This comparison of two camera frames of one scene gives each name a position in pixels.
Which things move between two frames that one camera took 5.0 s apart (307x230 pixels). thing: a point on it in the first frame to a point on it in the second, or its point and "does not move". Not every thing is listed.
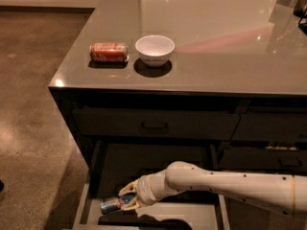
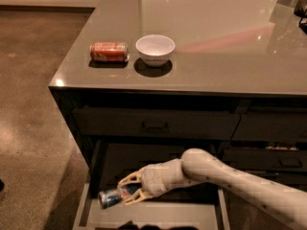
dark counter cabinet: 211,77 does not move
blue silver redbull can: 109,205 to 109,197
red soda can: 108,52 does not move
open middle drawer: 111,165 does not move
